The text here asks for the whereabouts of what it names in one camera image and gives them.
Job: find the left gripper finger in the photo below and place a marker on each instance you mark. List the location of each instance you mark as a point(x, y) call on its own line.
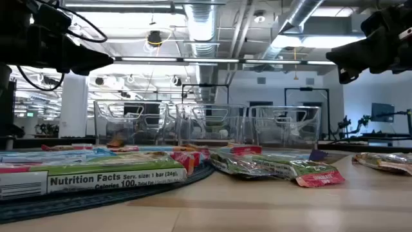
point(93, 55)
point(96, 65)

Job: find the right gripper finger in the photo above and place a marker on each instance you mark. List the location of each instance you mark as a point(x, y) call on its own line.
point(354, 61)
point(351, 51)

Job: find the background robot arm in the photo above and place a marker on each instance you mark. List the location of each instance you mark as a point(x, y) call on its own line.
point(344, 124)
point(409, 119)

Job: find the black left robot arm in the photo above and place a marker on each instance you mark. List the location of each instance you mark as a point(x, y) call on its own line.
point(13, 35)

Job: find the white building pillar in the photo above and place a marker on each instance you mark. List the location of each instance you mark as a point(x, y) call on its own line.
point(74, 109)

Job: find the black plant pot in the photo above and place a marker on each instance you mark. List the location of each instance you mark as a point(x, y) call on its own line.
point(4, 80)

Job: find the black ceiling device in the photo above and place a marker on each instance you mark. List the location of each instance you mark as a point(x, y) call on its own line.
point(154, 38)

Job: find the green exit sign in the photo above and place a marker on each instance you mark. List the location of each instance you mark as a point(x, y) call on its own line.
point(30, 114)

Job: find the clear plastic bin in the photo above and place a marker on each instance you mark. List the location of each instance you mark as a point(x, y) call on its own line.
point(283, 129)
point(209, 129)
point(128, 129)

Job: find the background black table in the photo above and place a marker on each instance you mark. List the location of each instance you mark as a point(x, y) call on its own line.
point(383, 138)

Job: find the white smoke detector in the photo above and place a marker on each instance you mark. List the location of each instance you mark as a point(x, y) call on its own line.
point(259, 17)

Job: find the linear ceiling light strip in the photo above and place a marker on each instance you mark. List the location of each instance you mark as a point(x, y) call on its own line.
point(209, 60)

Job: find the round dark blue woven placemat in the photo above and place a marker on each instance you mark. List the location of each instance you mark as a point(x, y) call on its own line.
point(96, 202)

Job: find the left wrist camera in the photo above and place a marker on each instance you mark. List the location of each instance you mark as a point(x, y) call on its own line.
point(51, 17)

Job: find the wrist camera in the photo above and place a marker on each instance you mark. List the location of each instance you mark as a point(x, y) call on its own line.
point(383, 17)
point(51, 17)

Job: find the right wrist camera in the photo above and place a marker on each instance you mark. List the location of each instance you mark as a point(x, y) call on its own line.
point(383, 17)

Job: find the black metal gantry frame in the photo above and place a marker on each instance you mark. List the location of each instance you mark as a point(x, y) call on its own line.
point(305, 89)

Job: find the wall monitor screen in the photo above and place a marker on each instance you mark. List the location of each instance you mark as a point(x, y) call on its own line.
point(383, 112)

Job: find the black aluminium table frame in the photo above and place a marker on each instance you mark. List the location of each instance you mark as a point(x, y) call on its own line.
point(48, 142)

